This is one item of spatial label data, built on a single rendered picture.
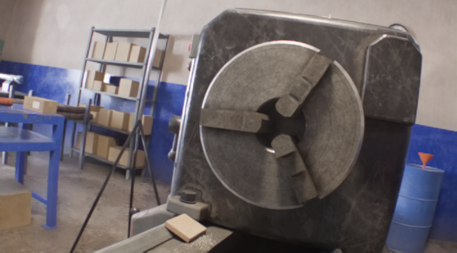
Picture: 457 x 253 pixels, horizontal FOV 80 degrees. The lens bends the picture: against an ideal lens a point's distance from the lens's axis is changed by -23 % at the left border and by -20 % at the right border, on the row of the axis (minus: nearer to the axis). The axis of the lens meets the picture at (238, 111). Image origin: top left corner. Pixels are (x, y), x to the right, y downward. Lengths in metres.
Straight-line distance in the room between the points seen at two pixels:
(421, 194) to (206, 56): 2.90
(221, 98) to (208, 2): 4.20
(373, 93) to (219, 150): 0.30
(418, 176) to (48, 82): 5.95
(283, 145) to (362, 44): 0.34
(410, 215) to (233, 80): 3.05
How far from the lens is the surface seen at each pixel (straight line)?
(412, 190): 3.39
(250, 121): 0.46
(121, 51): 4.75
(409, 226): 3.46
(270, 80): 0.50
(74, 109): 4.46
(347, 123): 0.48
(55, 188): 2.56
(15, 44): 7.74
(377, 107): 0.64
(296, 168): 0.46
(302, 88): 0.46
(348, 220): 0.71
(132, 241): 0.58
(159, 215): 0.87
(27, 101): 2.54
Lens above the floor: 1.10
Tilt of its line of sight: level
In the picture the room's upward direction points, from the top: 10 degrees clockwise
